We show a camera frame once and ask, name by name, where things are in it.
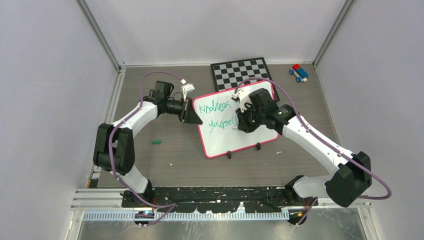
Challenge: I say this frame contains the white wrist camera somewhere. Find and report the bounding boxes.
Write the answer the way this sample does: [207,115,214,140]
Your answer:
[180,79,195,100]
[231,89,254,113]

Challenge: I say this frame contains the black and white chessboard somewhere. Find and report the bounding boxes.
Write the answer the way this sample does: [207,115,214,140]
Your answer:
[210,57,272,92]

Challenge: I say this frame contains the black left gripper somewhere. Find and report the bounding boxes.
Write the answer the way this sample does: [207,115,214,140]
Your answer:
[165,97,203,125]

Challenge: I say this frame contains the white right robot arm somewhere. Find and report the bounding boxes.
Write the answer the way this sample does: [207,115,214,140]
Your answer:
[231,88,372,208]

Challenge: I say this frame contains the red-framed whiteboard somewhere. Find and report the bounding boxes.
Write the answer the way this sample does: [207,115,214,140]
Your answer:
[192,88,279,159]

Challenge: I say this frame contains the toy brick car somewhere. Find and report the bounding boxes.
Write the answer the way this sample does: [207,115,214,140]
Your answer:
[289,64,309,83]

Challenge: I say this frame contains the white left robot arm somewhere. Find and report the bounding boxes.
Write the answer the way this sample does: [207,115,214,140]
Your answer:
[93,79,203,207]

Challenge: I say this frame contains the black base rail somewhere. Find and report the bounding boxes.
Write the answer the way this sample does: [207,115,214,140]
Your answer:
[120,186,319,215]

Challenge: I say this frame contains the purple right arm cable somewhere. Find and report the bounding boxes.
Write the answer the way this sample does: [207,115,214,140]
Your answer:
[233,77,392,229]

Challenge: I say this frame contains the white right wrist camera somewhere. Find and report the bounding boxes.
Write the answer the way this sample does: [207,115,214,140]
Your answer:
[231,89,254,113]

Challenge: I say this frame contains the slotted cable duct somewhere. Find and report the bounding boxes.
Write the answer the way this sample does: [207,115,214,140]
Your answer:
[82,209,290,222]

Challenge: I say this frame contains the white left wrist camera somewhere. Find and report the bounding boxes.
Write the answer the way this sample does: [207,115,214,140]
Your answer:
[180,79,195,100]

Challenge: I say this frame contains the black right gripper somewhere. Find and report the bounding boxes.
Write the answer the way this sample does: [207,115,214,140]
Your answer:
[236,102,265,133]

